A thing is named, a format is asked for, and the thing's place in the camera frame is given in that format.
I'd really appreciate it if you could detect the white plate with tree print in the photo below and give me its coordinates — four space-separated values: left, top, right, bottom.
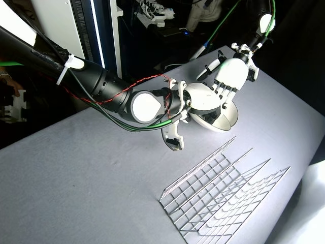
210 101 239 132
189 109 236 133

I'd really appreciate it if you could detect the spare white robot hand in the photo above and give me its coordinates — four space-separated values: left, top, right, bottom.
136 0 176 28

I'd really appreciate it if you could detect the person's hand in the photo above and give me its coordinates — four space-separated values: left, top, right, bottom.
0 73 21 97

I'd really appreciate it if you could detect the person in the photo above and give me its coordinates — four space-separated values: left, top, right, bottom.
186 0 223 31

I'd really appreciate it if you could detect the black device with blue light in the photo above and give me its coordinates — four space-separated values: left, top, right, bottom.
162 26 190 38

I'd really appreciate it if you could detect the grey table cloth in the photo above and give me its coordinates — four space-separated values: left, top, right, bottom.
0 45 325 244

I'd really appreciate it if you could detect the white column with light strip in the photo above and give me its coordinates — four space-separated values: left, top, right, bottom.
30 0 124 77

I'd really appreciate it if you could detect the white cable adapter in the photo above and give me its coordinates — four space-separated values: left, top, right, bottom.
189 45 209 62

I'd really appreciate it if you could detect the green cable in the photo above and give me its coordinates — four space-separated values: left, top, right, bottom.
206 0 242 48

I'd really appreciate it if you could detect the white wire dish rack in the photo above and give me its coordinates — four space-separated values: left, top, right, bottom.
159 136 291 244

